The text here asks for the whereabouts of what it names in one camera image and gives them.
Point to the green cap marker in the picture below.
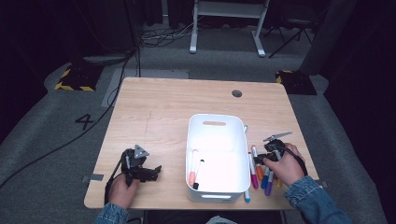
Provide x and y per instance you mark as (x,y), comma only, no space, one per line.
(245,128)

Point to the grey slanted panel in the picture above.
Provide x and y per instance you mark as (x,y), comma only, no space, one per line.
(327,37)

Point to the orange cap marker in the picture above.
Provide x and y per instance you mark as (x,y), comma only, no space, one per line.
(259,173)

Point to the person's leg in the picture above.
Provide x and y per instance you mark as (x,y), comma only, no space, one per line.
(219,220)

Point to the magenta cap marker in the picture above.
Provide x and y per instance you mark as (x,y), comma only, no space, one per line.
(254,182)

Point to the dark blue cap marker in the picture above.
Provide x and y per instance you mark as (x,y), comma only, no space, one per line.
(265,182)

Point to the person's right hand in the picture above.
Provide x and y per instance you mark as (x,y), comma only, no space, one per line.
(289,169)

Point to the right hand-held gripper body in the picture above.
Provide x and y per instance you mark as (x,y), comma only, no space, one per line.
(274,149)

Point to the white plastic storage bin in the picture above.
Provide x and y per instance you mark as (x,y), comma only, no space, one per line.
(218,146)

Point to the yellow cap marker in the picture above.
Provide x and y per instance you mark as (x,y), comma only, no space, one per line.
(279,183)

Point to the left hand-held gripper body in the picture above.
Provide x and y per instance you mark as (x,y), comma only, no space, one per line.
(134,163)

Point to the black tripod stand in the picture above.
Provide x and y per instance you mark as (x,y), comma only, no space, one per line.
(285,44)

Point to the white table frame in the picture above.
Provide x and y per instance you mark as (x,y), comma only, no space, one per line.
(193,31)

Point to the grey stand base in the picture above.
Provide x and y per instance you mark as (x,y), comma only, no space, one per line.
(106,59)

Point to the salmon cap marker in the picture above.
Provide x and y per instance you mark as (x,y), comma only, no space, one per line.
(192,179)

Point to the black yellow striped base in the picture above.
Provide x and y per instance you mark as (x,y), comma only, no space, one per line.
(79,79)
(297,84)

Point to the person's left hand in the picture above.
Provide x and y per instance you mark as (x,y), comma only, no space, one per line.
(121,193)

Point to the black cap marker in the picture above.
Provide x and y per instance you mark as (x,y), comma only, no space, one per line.
(195,186)

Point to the light blue cap marker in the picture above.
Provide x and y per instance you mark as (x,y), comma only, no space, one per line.
(247,196)

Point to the grey tape strip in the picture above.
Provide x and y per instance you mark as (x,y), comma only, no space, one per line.
(93,177)
(323,184)

